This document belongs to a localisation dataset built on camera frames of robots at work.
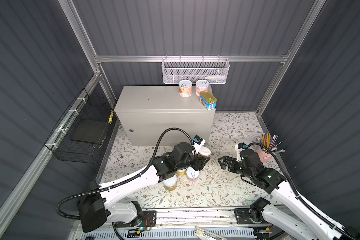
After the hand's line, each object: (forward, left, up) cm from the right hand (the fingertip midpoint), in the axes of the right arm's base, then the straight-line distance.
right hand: (226, 162), depth 77 cm
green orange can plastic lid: (-9, +30, -8) cm, 32 cm away
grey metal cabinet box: (+36, +50, +2) cm, 61 cm away
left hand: (0, +12, +8) cm, 14 cm away
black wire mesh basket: (+6, +71, +17) cm, 74 cm away
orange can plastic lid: (0, +12, +12) cm, 17 cm away
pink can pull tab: (-3, +18, -9) cm, 20 cm away
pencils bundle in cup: (+16, -27, -3) cm, 31 cm away
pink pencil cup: (+7, -25, -7) cm, 27 cm away
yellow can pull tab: (-1, +24, -10) cm, 26 cm away
